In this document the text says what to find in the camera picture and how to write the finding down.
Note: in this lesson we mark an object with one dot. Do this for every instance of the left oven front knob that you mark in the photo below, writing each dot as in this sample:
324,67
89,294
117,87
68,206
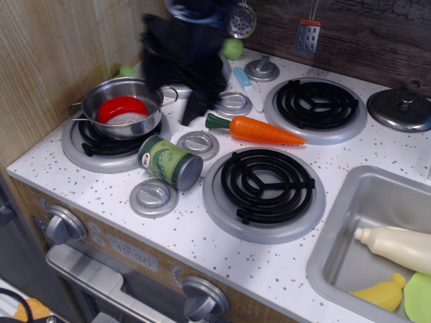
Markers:
63,226

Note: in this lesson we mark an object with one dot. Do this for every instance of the silver stovetop knob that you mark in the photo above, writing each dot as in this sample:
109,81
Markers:
200,143
262,70
233,104
153,199

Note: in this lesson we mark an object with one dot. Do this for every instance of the oven knob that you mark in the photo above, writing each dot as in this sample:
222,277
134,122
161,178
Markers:
205,302
63,226

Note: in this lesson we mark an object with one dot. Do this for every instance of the silver stovetop knob front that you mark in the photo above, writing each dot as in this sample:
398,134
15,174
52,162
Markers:
153,199

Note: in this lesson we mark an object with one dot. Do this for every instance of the yellow toy bottle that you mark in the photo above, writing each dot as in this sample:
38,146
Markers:
386,294

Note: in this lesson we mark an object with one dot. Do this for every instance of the steel pot lid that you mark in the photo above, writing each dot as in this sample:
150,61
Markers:
400,110

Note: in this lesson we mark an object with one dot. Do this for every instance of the silver stovetop knob middle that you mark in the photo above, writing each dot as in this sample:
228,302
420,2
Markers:
200,143

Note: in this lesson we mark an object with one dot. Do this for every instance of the silver oven door handle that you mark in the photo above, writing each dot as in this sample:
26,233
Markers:
100,281

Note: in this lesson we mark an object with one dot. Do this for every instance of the green toy apple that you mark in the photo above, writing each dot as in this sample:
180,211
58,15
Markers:
232,48

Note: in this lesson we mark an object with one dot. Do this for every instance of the silver stovetop knob back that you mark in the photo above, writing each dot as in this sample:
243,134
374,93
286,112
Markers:
262,70

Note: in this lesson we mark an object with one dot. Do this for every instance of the cream toy bottle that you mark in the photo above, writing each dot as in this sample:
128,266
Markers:
410,249

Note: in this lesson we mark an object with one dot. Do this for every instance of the silver stovetop knob upper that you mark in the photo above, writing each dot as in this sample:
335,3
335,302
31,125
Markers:
233,104

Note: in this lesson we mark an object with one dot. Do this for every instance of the blue handled toy knife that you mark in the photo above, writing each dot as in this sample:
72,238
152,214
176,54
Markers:
249,89

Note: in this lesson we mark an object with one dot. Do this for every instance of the steel sink basin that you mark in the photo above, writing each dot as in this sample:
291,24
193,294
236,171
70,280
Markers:
339,264

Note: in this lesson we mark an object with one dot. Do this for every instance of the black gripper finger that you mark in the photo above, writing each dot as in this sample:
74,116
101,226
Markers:
157,72
197,105

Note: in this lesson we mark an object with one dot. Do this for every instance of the back left black burner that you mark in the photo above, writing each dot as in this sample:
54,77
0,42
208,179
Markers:
182,90

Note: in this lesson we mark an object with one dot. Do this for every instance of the right oven front knob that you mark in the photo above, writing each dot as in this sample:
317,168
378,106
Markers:
205,302

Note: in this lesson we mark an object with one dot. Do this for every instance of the hanging steel skimmer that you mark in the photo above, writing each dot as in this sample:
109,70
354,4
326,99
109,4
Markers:
243,21

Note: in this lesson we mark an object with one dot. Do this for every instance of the green pea can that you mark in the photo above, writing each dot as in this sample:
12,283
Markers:
169,162

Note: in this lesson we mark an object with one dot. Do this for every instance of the hanging orange handled spatula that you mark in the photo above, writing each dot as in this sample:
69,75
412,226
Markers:
307,34

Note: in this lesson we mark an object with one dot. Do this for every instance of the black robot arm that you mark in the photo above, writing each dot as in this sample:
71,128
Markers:
212,13

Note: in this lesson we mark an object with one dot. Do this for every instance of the orange object bottom left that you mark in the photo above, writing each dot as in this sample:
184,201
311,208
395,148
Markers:
38,311

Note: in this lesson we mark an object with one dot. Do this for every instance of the green toy vegetable behind pot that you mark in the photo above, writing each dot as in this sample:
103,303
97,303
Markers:
125,71

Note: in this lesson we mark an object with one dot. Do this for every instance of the oven clock display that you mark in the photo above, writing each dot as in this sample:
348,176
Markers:
133,253

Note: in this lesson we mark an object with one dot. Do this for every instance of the front right black burner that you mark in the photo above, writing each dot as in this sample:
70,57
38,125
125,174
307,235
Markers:
263,195

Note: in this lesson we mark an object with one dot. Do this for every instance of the light green toy plate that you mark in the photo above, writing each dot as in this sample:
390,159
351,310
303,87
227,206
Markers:
417,298

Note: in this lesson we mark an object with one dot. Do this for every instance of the small steel pot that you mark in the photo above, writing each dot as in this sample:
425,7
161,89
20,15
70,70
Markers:
87,109

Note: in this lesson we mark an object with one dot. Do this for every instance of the red and white toy sushi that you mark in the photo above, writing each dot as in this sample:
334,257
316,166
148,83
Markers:
122,110

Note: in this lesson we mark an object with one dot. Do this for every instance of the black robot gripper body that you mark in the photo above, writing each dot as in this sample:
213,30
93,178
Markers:
191,50

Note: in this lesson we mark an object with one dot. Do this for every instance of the orange toy carrot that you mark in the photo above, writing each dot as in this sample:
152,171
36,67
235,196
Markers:
249,129

